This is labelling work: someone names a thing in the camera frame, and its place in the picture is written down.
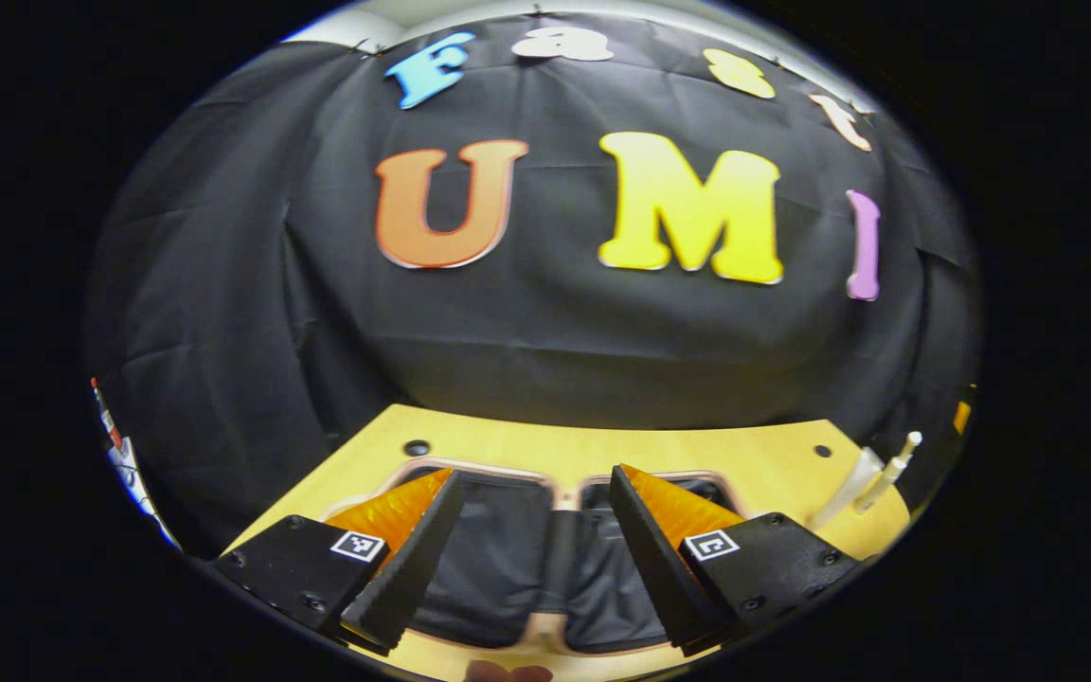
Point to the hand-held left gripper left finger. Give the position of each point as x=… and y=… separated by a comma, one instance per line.
x=413, y=568

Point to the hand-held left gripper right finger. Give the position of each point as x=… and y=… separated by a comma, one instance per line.
x=654, y=568

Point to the white tube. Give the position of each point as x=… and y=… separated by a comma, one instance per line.
x=844, y=493

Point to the black backdrop cloth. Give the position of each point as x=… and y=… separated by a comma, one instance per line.
x=545, y=360

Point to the white printed object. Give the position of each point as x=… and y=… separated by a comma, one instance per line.
x=124, y=459

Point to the white pump bottle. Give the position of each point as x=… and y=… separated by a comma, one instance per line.
x=891, y=466

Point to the beige suitcase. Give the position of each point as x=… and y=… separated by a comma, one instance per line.
x=498, y=559

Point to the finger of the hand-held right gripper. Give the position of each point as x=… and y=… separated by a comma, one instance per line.
x=962, y=415

